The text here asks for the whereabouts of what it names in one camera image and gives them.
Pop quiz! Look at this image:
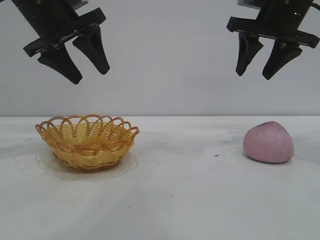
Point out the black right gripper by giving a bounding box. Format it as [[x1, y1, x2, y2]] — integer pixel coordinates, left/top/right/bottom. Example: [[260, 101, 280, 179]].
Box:
[[226, 0, 320, 80]]

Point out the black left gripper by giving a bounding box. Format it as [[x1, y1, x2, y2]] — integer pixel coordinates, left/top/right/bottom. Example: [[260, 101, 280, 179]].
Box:
[[12, 0, 111, 85]]

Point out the pink peach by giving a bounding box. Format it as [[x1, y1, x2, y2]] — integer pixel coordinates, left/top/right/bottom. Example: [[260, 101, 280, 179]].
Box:
[[242, 120, 295, 165]]

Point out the yellow woven wicker basket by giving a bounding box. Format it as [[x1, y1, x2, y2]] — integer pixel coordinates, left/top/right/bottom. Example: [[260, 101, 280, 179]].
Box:
[[35, 114, 140, 173]]

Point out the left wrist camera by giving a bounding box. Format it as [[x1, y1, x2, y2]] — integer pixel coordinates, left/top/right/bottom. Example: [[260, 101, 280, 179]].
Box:
[[73, 0, 90, 10]]

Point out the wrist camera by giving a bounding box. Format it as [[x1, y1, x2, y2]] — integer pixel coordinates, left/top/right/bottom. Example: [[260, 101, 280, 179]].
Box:
[[73, 0, 90, 10], [237, 0, 266, 10]]

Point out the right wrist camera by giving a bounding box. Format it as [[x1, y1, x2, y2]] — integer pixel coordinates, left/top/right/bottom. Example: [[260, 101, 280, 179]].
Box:
[[237, 0, 266, 10]]

